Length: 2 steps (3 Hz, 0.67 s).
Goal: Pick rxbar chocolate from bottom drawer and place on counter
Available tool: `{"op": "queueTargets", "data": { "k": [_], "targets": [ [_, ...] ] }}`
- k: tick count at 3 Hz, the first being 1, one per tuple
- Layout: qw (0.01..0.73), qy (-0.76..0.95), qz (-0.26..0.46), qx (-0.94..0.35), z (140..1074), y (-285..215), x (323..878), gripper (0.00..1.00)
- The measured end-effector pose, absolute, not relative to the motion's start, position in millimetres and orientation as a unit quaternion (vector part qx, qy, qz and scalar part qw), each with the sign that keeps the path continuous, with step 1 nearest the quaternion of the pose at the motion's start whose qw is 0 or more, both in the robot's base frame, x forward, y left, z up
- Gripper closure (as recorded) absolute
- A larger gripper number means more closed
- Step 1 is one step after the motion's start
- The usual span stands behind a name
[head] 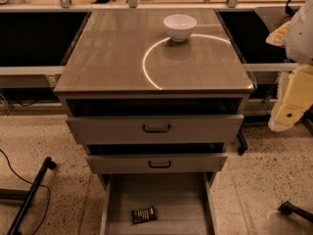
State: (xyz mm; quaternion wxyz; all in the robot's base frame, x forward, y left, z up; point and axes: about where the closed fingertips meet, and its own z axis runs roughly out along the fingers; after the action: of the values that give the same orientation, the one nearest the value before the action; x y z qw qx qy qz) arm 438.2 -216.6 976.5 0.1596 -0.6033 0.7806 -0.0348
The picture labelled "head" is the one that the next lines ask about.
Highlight black headphones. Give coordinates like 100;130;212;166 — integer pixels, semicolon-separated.
285;0;312;18

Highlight middle grey drawer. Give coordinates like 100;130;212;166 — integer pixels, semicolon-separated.
86;153;227;174

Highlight white ceramic bowl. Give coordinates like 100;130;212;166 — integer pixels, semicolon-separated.
163;14;197;42

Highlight black floor stand leg left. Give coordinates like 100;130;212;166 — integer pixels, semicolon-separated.
0;157;57;235

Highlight top grey drawer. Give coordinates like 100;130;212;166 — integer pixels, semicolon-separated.
67;115;244;144

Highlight grey drawer cabinet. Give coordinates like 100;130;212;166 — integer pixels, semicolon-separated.
53;7;255;235

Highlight black stand foot right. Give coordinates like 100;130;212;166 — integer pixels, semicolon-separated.
279;201;313;223

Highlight bottom grey drawer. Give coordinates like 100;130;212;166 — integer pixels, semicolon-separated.
100;172;218;235

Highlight black cabinet caster wheel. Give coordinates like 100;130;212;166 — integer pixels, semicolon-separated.
237;131;248;155

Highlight black rxbar chocolate wrapper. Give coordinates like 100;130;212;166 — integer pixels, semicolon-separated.
131;206;157;224

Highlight black cable on floor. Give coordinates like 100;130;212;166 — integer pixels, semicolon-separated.
0;148;52;235

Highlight grey drawer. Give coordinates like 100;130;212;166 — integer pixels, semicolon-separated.
67;115;244;144
86;153;227;174
100;172;218;235

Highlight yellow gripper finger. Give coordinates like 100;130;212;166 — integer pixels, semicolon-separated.
268;65;313;132

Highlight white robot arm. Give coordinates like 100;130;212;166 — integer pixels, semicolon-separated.
266;0;313;132

